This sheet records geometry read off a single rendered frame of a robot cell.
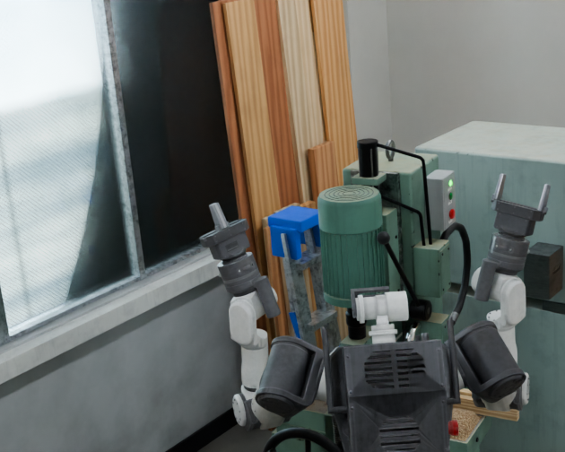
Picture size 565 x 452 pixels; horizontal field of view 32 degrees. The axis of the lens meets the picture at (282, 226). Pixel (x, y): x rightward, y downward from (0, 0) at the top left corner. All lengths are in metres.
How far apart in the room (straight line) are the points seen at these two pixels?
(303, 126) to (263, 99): 0.32
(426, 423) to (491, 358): 0.23
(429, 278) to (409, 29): 2.49
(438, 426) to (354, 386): 0.19
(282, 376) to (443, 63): 3.21
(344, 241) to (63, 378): 1.53
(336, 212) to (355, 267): 0.17
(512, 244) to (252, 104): 2.06
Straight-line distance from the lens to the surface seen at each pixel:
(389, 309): 2.17
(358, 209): 2.63
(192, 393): 4.36
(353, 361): 1.99
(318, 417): 2.84
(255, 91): 4.17
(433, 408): 2.01
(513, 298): 2.33
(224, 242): 2.26
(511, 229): 2.32
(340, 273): 2.70
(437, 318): 2.94
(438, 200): 2.91
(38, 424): 3.80
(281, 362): 2.13
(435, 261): 2.86
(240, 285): 2.27
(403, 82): 5.25
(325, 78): 4.56
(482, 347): 2.16
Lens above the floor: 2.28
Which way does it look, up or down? 18 degrees down
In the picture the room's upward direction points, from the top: 5 degrees counter-clockwise
